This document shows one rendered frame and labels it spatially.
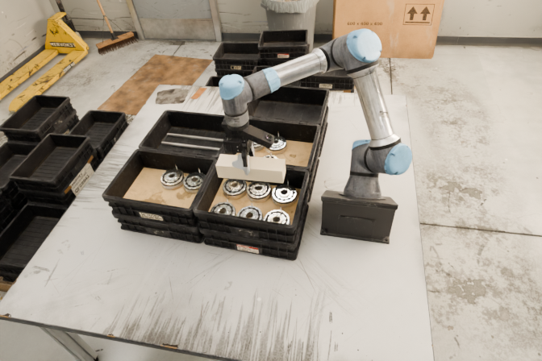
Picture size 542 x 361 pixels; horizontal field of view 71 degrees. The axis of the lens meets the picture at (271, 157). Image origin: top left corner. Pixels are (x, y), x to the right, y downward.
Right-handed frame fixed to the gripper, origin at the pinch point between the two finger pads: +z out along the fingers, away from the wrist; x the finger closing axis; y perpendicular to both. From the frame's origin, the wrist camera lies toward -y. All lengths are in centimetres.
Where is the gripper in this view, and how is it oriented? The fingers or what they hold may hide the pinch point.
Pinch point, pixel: (251, 165)
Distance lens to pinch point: 135.4
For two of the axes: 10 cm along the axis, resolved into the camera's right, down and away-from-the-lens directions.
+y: -9.8, -0.7, 1.9
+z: 0.8, 7.3, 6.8
